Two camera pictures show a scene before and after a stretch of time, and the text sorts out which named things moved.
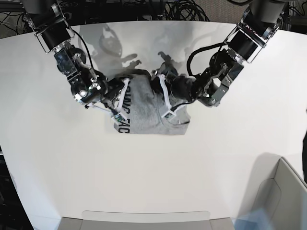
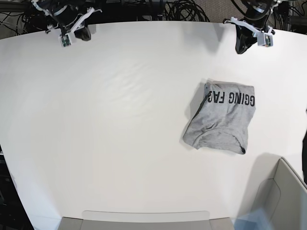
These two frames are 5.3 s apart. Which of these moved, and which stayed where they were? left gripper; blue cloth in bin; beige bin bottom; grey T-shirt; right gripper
Moved: right gripper; grey T-shirt; left gripper
Stayed: blue cloth in bin; beige bin bottom
